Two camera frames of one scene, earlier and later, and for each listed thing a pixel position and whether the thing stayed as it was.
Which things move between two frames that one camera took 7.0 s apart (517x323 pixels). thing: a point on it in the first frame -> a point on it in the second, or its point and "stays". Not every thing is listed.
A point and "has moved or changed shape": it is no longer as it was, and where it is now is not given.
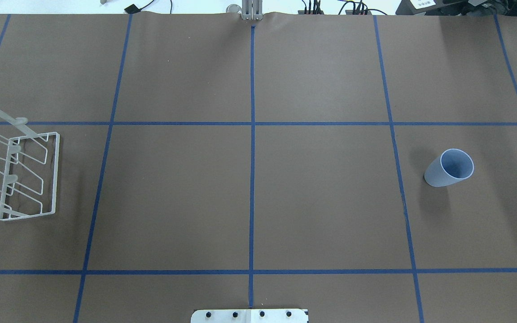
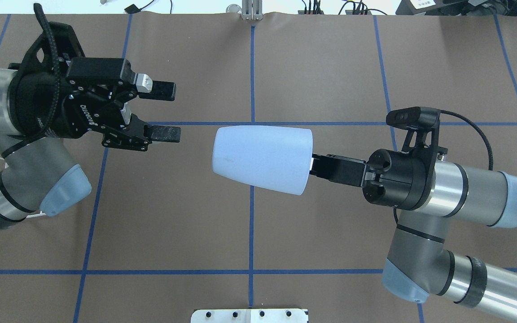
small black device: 132,9 stays
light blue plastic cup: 450,166 has moved or changed shape
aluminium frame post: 252,10 stays
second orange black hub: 350,12 stays
